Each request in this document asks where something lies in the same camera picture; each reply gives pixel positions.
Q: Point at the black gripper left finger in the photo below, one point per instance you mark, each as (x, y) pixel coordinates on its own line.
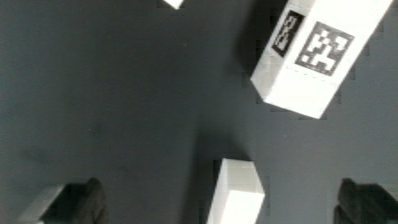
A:
(68, 204)

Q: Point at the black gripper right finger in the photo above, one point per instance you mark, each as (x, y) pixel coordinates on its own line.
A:
(367, 203)

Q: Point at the white square tabletop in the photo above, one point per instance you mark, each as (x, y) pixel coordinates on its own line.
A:
(239, 194)

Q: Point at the white table leg with tag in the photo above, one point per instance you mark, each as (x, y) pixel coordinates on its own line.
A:
(317, 41)

